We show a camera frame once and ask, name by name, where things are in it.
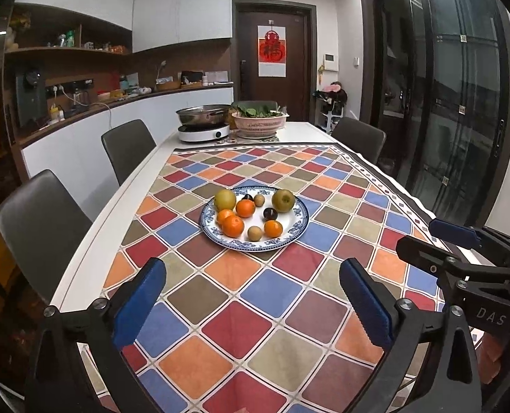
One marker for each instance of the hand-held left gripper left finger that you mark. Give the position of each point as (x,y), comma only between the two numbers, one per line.
(139,305)

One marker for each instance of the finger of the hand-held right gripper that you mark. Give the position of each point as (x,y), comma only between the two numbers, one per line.
(422,251)
(453,232)

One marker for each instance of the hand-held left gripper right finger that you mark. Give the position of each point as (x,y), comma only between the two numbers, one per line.
(367,305)

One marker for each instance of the blue and white porcelain plate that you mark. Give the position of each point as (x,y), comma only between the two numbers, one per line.
(288,224)

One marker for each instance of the small orange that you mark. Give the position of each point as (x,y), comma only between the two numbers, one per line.
(245,208)
(273,228)
(223,215)

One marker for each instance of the large orange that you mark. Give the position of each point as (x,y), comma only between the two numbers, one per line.
(232,226)

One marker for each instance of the small brown round fruit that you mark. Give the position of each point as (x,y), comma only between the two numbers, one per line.
(254,233)
(259,200)

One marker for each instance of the colourful checked tablecloth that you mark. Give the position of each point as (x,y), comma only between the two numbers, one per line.
(238,327)

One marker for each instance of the grey dining chair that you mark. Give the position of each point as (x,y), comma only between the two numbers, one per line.
(358,137)
(128,146)
(40,228)

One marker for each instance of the yellow-green pear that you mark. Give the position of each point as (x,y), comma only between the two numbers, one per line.
(225,199)
(283,200)

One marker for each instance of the dark glass sliding door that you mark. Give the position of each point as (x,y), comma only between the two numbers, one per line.
(453,94)

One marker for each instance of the white baby high chair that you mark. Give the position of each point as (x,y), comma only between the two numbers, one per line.
(326,114)

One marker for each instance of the white induction cooker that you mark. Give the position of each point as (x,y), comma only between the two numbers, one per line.
(203,134)

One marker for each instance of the pink plush toy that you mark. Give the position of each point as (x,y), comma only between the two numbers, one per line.
(334,90)

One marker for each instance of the steel pan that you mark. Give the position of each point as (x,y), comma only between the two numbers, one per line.
(203,116)

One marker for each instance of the pink plastic colander basket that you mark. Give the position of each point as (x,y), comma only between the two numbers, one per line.
(259,127)

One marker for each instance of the yellow bottle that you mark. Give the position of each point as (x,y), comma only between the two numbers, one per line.
(56,112)

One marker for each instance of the leafy green vegetables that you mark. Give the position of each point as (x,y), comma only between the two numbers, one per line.
(255,109)

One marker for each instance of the black water dispenser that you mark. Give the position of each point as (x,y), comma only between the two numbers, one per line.
(31,99)

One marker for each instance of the black bag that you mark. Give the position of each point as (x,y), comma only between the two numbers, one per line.
(191,78)

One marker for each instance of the dark brown door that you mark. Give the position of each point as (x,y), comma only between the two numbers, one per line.
(298,51)

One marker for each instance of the red and white door poster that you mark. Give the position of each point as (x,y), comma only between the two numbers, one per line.
(272,49)

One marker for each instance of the white wall intercom panel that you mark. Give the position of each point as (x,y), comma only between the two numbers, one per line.
(330,61)

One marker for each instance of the black wall socket strip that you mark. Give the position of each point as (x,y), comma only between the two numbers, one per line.
(70,87)

